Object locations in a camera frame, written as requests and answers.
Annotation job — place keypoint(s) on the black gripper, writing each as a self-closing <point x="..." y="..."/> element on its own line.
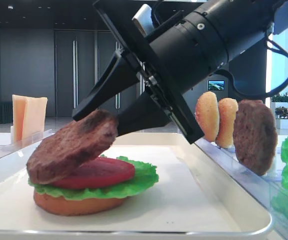
<point x="173" y="59"/>

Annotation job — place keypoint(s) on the lettuce leaf on tray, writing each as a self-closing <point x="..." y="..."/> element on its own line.
<point x="145" y="177"/>

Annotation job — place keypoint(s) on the tomato slice on tray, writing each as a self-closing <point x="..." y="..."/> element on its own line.
<point x="99" y="173"/>

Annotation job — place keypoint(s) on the clear right long rail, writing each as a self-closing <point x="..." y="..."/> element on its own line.
<point x="266" y="189"/>

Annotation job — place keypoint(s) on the upright bun far right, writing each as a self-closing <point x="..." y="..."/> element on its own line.
<point x="227" y="112"/>

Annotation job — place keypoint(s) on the brown meat patty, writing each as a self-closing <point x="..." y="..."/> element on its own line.
<point x="70" y="147"/>
<point x="254" y="136"/>

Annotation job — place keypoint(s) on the bun bottom on tray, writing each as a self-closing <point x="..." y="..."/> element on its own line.
<point x="63" y="207"/>

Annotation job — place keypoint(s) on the orange cheese slice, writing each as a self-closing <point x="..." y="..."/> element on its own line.
<point x="20" y="123"/>

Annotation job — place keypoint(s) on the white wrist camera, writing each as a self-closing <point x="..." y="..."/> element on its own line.
<point x="143" y="21"/>

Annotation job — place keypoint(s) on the white rectangular tray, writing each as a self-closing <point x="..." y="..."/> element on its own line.
<point x="195" y="199"/>

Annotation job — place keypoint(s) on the potted flower plants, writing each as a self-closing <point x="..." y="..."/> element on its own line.
<point x="279" y="106"/>

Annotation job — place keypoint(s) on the upright bun inner right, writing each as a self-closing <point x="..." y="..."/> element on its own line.
<point x="207" y="115"/>

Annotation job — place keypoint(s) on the clear long rail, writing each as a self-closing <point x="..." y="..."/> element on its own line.
<point x="14" y="147"/>
<point x="266" y="189"/>

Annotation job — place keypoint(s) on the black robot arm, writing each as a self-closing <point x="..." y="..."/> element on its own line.
<point x="239" y="24"/>

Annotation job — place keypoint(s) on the pale yellow cheese slice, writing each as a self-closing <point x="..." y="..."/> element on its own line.
<point x="34" y="116"/>

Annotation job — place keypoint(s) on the wall screen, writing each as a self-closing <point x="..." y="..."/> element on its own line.
<point x="216" y="85"/>

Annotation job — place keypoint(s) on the clear left long rail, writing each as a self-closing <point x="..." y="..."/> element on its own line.
<point x="14" y="147"/>

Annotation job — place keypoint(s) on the upright bun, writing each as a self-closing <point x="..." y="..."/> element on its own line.
<point x="207" y="115"/>
<point x="227" y="112"/>

